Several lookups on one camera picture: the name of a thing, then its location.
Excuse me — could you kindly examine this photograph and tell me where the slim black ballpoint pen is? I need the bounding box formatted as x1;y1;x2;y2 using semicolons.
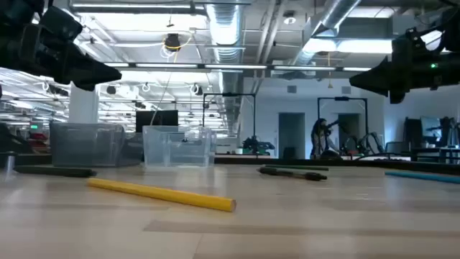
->
257;166;328;182

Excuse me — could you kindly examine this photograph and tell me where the yellow pencil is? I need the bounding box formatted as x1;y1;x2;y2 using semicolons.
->
86;177;237;213

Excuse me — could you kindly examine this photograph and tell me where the silver ventilation duct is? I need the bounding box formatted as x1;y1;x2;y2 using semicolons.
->
204;2;247;75
287;0;363;73

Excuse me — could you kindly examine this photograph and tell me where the white building column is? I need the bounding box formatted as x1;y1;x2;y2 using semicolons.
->
68;83;100;125

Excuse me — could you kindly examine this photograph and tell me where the black aluminium table frame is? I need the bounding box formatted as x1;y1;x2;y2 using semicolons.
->
0;153;460;176

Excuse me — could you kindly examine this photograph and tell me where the dark green background machine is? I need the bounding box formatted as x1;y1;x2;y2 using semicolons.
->
241;136;276;157

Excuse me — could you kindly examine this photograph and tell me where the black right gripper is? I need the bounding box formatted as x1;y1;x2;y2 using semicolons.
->
349;50;460;105

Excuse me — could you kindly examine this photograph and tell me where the black ceiling cable reel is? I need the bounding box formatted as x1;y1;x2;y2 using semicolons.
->
164;32;182;53

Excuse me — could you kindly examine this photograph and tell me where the thick black marker pen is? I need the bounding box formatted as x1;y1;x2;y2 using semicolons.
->
13;164;98;178

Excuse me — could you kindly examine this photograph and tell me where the seated person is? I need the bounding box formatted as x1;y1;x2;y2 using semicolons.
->
310;117;341;160

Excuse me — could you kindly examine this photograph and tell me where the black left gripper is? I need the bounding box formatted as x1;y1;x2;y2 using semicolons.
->
0;19;123;92

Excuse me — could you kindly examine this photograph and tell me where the black background station frame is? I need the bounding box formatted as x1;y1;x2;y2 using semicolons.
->
316;96;369;158
202;92;257;154

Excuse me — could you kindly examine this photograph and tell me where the bluish background monitor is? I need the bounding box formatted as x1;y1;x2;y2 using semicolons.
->
420;115;444;142

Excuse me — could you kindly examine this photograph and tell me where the grey door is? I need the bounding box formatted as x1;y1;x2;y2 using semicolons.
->
278;112;307;160

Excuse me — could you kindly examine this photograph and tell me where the red storage bin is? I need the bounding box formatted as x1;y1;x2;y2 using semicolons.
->
28;132;50;150

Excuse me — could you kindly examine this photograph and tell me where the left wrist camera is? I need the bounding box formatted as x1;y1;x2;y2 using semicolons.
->
39;5;84;42

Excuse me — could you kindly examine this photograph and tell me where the clear plastic bin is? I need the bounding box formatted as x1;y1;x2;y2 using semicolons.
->
142;124;218;170

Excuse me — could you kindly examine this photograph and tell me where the black background monitor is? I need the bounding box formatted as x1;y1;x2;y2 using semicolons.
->
135;109;180;134

